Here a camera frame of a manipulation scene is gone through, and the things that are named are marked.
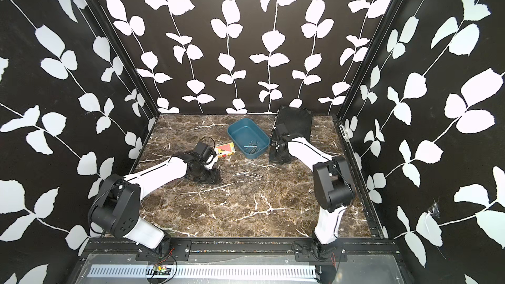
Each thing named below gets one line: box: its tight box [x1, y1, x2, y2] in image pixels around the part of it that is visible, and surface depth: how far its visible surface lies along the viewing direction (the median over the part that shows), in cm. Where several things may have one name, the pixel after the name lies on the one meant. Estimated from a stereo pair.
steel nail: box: [243, 140, 262, 154], surface depth 106 cm
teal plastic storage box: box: [227, 118, 271, 159], surface depth 111 cm
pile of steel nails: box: [232, 171, 264, 196], surface depth 95 cm
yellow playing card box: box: [215, 142, 237, 158], surface depth 105 cm
